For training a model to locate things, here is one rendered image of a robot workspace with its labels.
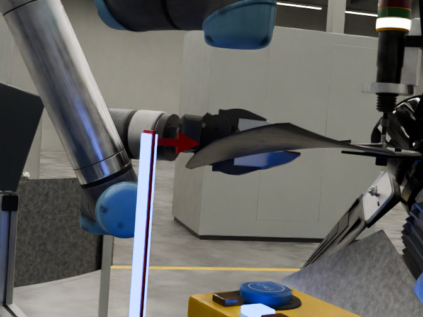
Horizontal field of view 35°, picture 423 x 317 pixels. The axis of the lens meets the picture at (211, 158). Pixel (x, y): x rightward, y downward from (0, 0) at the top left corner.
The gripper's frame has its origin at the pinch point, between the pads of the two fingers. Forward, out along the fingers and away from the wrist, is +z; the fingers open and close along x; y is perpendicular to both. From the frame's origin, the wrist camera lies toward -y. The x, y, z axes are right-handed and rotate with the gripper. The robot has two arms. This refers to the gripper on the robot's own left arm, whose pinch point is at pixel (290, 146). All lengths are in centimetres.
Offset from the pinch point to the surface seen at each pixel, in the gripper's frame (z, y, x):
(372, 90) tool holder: 10.3, -0.1, -8.3
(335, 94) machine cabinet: -131, 618, -109
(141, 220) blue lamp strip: -8.9, -23.6, 11.2
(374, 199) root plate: 10.0, 13.0, 5.8
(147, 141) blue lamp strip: -8.9, -24.5, 2.7
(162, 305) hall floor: -161, 312, 86
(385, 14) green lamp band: 10.9, 0.0, -18.4
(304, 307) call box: 13.3, -38.6, 15.0
